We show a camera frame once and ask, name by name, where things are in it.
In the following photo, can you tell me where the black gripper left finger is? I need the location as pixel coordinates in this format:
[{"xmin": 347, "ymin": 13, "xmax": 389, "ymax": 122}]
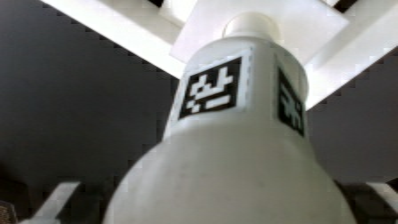
[{"xmin": 18, "ymin": 181, "xmax": 107, "ymax": 224}]

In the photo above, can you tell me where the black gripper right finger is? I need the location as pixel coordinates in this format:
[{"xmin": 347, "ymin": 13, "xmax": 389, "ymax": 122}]
[{"xmin": 338, "ymin": 179, "xmax": 398, "ymax": 224}]

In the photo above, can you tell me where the white lamp bulb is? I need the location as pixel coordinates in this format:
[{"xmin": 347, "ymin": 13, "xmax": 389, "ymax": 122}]
[{"xmin": 103, "ymin": 12, "xmax": 358, "ymax": 224}]

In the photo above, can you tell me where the white U-shaped fence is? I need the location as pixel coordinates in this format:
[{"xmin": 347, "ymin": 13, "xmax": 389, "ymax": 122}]
[{"xmin": 41, "ymin": 0, "xmax": 398, "ymax": 106}]

